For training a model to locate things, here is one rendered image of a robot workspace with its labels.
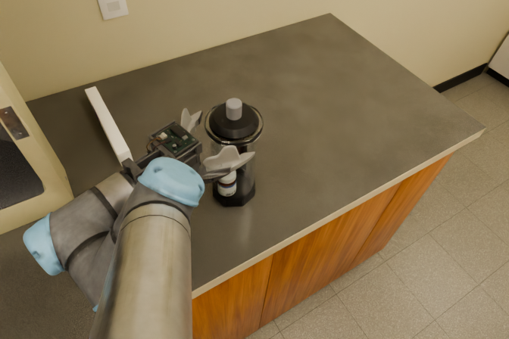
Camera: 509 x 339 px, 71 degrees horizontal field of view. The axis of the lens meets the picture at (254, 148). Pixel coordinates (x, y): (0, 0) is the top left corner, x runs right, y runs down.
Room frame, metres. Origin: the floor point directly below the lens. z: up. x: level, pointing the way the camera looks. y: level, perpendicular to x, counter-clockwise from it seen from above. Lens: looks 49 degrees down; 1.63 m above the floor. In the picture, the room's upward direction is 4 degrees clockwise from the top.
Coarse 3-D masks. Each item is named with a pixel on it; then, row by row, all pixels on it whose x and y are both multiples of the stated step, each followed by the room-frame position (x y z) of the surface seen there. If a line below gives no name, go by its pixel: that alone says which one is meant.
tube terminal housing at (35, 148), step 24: (0, 72) 0.44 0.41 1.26; (0, 96) 0.39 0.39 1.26; (0, 120) 0.38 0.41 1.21; (24, 120) 0.40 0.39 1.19; (24, 144) 0.39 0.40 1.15; (48, 144) 0.48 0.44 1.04; (48, 168) 0.39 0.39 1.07; (48, 192) 0.38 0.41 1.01; (72, 192) 0.42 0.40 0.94; (0, 216) 0.33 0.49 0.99; (24, 216) 0.34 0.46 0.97
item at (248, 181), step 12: (252, 108) 0.50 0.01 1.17; (252, 132) 0.44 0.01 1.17; (216, 144) 0.43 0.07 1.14; (252, 144) 0.44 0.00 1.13; (240, 168) 0.42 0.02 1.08; (252, 168) 0.44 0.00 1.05; (228, 180) 0.42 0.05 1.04; (240, 180) 0.42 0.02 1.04; (252, 180) 0.45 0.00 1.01; (228, 192) 0.42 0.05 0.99; (240, 192) 0.42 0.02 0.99
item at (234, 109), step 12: (216, 108) 0.48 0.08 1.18; (228, 108) 0.45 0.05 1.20; (240, 108) 0.46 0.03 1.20; (216, 120) 0.45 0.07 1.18; (228, 120) 0.45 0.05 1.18; (240, 120) 0.45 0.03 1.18; (252, 120) 0.45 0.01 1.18; (216, 132) 0.43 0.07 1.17; (228, 132) 0.42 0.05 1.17; (240, 132) 0.43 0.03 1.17
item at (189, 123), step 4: (184, 108) 0.46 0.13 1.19; (184, 112) 0.45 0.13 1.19; (188, 112) 0.47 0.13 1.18; (200, 112) 0.50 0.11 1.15; (184, 116) 0.45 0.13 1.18; (188, 116) 0.46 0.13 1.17; (192, 116) 0.48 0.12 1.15; (196, 116) 0.48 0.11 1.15; (200, 116) 0.49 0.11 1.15; (184, 120) 0.45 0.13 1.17; (188, 120) 0.46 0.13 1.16; (192, 120) 0.47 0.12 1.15; (196, 120) 0.47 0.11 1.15; (200, 120) 0.48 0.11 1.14; (184, 124) 0.44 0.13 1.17; (188, 124) 0.46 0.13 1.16; (192, 124) 0.46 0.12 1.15; (196, 124) 0.47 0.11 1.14; (184, 128) 0.44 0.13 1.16; (188, 128) 0.45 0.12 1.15; (192, 128) 0.45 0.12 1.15; (192, 132) 0.45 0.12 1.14
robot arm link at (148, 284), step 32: (160, 160) 0.25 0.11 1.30; (160, 192) 0.21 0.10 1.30; (192, 192) 0.22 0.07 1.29; (128, 224) 0.17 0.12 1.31; (160, 224) 0.16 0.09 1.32; (128, 256) 0.12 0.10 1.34; (160, 256) 0.12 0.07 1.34; (128, 288) 0.09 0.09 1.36; (160, 288) 0.09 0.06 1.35; (96, 320) 0.07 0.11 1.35; (128, 320) 0.06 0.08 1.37; (160, 320) 0.07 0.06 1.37
